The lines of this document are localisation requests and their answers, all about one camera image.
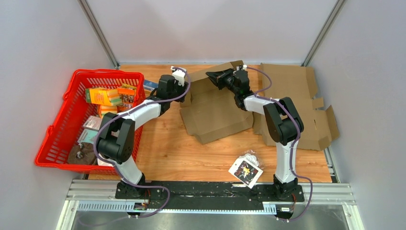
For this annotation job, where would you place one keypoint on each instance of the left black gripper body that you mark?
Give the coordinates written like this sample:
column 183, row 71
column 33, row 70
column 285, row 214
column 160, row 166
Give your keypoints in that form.
column 178, row 90

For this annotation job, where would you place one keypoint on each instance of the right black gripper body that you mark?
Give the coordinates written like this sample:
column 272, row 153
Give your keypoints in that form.
column 229, row 81

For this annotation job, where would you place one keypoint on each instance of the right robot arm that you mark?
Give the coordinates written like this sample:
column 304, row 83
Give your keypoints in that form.
column 283, row 123

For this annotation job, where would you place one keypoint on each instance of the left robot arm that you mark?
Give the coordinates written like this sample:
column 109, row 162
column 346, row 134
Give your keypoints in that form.
column 114, row 142

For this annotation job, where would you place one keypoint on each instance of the flat cardboard box stack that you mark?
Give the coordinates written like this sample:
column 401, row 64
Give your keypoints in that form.
column 299, row 83

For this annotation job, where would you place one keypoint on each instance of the orange snack packet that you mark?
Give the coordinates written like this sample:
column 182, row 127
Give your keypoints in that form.
column 127, row 94

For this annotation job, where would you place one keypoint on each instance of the orange sponge pack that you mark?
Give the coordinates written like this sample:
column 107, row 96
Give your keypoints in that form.
column 103, row 96

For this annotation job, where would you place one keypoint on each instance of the pink packaged item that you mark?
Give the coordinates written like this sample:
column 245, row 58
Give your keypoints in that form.
column 92, row 123

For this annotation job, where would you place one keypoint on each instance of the plastic bag with printed card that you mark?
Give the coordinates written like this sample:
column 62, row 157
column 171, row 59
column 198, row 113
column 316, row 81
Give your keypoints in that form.
column 247, row 168

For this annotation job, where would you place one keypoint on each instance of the teal packaged item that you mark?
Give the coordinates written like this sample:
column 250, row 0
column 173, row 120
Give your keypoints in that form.
column 87, row 136

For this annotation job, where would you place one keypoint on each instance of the red plastic shopping basket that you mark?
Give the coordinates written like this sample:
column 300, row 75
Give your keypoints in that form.
column 74, row 111

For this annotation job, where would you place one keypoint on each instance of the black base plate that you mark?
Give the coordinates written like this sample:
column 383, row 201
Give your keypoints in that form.
column 200, row 195

